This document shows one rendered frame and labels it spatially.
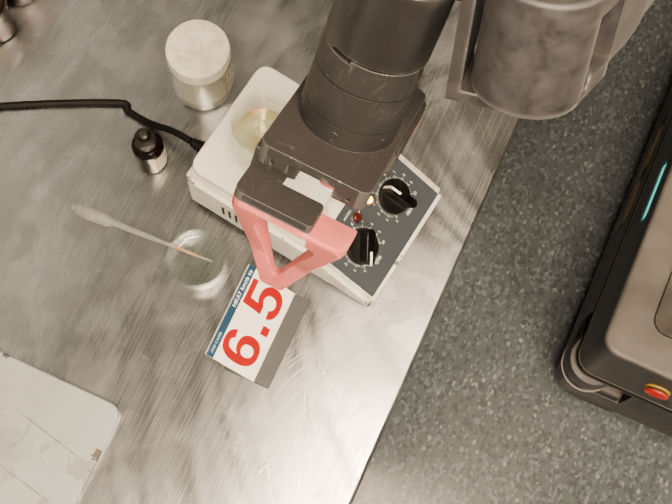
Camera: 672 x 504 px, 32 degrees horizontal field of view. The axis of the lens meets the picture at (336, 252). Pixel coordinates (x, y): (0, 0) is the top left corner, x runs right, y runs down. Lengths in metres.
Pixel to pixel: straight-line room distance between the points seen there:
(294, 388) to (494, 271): 0.87
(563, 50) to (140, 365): 0.62
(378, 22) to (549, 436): 1.34
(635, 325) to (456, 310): 0.41
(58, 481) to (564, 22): 0.67
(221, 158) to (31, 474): 0.32
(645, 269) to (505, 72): 1.00
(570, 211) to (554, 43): 1.39
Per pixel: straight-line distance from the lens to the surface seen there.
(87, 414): 1.08
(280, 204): 0.62
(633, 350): 1.54
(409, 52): 0.59
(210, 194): 1.05
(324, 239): 0.62
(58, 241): 1.13
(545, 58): 0.58
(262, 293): 1.07
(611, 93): 2.04
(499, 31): 0.58
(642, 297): 1.56
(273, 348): 1.08
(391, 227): 1.07
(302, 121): 0.64
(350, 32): 0.59
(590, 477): 1.88
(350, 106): 0.62
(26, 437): 1.09
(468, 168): 1.14
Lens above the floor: 1.81
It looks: 75 degrees down
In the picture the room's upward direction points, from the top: 8 degrees clockwise
